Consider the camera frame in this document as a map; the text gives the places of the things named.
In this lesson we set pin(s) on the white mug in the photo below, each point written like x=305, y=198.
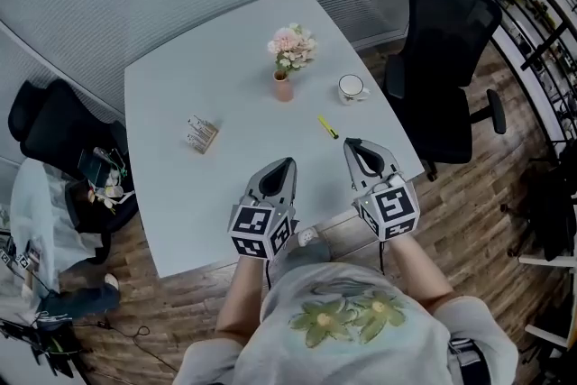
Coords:
x=350, y=86

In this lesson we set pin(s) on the round glass table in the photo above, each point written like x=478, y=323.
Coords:
x=36, y=212

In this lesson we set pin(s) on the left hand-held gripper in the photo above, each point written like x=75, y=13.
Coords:
x=252, y=223

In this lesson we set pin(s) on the black equipment stand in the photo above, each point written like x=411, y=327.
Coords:
x=547, y=203

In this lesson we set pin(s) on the spare hand-held gripper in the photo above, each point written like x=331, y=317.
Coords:
x=13, y=257

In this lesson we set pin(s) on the pink flower bouquet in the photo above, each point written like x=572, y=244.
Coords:
x=288, y=43

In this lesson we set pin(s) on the white table frame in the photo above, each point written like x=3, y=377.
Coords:
x=547, y=260

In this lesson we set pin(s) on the pink ceramic vase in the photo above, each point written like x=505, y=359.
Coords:
x=284, y=91

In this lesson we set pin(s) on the dark green box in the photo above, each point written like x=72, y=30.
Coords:
x=92, y=167

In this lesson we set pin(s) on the black mesh office chair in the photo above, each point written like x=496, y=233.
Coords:
x=446, y=40
x=58, y=126

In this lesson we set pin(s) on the person's right forearm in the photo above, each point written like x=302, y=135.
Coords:
x=417, y=270

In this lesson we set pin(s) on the white artificial flowers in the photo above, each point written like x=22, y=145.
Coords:
x=110, y=193

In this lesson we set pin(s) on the person's white shoe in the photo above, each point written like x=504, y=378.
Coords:
x=307, y=236

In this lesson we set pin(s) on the person's left forearm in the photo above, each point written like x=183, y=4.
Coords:
x=241, y=297

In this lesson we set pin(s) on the small printed card box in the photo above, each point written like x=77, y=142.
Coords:
x=204, y=136

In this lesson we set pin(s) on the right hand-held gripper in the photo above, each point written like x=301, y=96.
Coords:
x=392, y=207

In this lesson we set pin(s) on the black tripod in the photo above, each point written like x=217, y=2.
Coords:
x=49, y=347

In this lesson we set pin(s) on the white flower print shirt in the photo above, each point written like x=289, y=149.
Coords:
x=342, y=356

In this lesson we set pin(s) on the person's grey trousers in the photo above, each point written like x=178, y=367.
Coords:
x=302, y=259

